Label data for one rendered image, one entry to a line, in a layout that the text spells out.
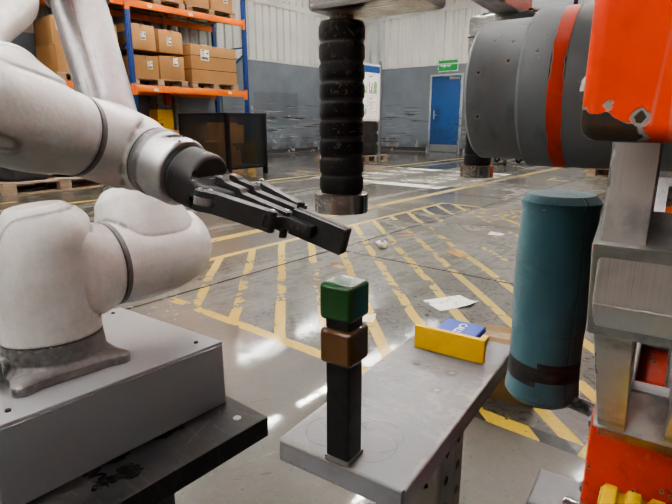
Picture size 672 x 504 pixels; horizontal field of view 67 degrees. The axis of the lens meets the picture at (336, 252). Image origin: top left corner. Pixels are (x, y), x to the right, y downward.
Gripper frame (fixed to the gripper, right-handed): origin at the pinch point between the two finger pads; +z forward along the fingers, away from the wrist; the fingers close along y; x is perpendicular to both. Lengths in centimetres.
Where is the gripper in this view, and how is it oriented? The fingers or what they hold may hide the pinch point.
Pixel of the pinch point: (319, 230)
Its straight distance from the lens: 57.8
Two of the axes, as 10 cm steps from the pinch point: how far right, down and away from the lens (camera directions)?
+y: 4.8, -2.2, 8.5
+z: 8.4, 3.7, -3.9
